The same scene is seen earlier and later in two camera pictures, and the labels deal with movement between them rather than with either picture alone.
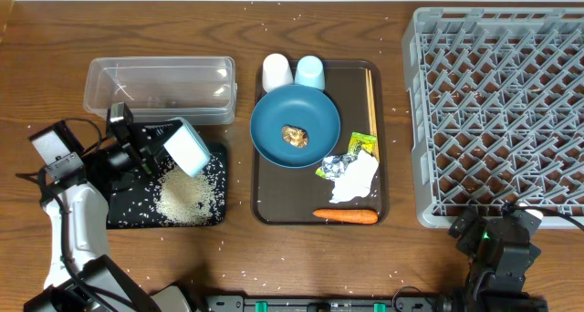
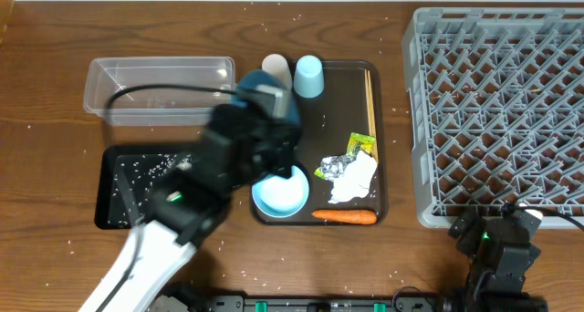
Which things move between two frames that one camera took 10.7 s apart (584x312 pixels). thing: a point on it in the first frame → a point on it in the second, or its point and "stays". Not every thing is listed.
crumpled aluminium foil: [334, 165] stays
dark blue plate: [295, 105] → [264, 78]
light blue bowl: [189, 149] → [279, 196]
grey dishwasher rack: [496, 104] stays
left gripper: [139, 150] → [286, 139]
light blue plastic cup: [310, 72] stays
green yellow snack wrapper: [361, 141] stays
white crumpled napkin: [357, 181] stays
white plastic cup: [276, 71] stays
